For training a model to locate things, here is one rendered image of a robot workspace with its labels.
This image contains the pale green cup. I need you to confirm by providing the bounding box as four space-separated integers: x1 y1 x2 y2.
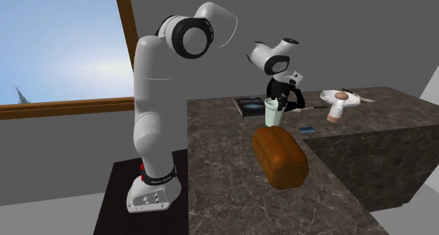
264 97 285 128

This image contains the dark book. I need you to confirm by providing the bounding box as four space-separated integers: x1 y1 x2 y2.
233 96 267 120

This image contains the white bottle with tan cap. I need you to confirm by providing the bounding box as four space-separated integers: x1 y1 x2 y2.
326 99 346 125

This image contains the brown bread loaf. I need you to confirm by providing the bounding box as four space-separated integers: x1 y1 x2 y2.
250 125 310 191

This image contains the white plate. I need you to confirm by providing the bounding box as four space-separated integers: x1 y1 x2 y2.
319 89 362 108

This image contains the dark robot stand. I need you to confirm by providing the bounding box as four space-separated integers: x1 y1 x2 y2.
93 148 189 235

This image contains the wooden-framed window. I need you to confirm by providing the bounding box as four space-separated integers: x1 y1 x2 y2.
0 0 140 121

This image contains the silver knife with black handle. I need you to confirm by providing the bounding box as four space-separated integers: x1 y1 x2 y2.
341 87 376 103

